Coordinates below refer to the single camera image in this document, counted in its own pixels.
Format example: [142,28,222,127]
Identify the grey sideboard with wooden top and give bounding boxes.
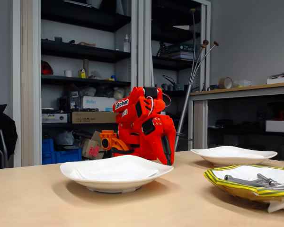
[188,81,284,163]

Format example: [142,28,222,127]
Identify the white square ceramic plate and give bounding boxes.
[190,146,278,167]
[60,155,175,194]

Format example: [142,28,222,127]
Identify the black flexible tripod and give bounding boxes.
[156,41,170,57]

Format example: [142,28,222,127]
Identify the red black helmet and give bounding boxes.
[41,60,54,76]

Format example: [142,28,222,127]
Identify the black jacket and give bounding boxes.
[0,104,18,164]

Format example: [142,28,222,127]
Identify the white Weller box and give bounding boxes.
[82,96,126,112]

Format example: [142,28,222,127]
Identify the stack of books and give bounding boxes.
[168,44,195,61]

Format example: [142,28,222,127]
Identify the white storage box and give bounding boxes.
[265,120,284,133]

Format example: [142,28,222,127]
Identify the long white box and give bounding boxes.
[266,75,284,85]

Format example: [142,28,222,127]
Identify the brown tape roll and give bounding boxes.
[218,77,233,90]

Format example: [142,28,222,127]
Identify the yellow green striped paper plate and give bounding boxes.
[203,165,284,213]

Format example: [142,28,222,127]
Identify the orange printed part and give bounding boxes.
[99,130,130,152]

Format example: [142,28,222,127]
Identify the white plastic bottle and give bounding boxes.
[123,34,131,52]

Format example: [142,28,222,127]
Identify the cardboard box with pink sticker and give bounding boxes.
[81,131,107,159]

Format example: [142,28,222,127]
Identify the grey coat stand wooden knobs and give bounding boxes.
[174,8,220,152]

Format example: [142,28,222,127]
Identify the grey metal shelf cabinet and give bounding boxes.
[138,0,211,152]
[13,0,139,167]

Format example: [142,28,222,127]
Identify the flat grey white box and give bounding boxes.
[42,113,68,123]

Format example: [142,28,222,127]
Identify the blue plastic crate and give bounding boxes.
[42,138,55,165]
[54,148,83,164]

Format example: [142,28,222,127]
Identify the long brown cardboard box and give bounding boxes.
[71,111,119,124]

